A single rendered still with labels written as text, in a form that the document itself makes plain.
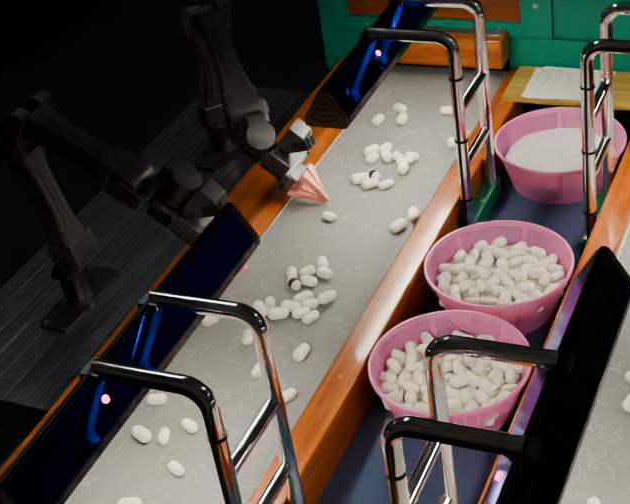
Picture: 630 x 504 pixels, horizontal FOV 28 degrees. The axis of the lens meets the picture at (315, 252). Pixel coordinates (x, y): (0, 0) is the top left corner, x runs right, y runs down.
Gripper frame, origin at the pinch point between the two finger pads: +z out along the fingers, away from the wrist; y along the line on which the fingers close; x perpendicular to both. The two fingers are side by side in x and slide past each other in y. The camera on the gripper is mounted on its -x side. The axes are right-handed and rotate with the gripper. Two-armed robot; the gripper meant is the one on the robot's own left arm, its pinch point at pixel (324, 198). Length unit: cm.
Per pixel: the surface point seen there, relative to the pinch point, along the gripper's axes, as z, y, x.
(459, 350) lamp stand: 20, -79, -64
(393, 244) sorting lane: 15.2, -10.2, -10.8
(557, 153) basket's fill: 32.1, 28.7, -24.2
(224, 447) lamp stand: 6, -94, -40
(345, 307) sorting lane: 13.9, -30.6, -9.8
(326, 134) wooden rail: -7.4, 24.4, 6.5
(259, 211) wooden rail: -8.6, -7.9, 6.4
